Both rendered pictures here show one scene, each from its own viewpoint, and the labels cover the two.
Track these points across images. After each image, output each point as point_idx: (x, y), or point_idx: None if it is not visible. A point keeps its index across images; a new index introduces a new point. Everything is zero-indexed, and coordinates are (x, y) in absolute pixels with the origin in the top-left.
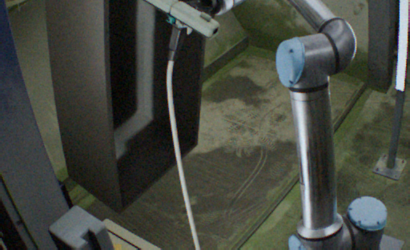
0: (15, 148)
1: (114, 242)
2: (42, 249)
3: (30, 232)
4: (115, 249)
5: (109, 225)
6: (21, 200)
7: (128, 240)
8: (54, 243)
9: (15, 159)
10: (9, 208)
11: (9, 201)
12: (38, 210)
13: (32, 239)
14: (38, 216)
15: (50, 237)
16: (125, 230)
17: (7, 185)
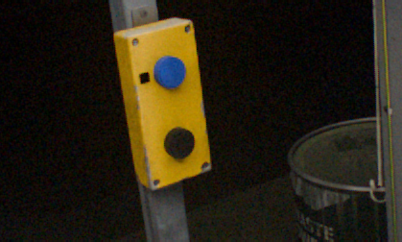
0: None
1: (158, 24)
2: (397, 171)
3: (390, 133)
4: (150, 25)
5: (180, 21)
6: (398, 88)
7: (154, 27)
8: None
9: None
10: (382, 82)
11: (385, 74)
12: None
13: (389, 142)
14: None
15: None
16: (169, 25)
17: (390, 55)
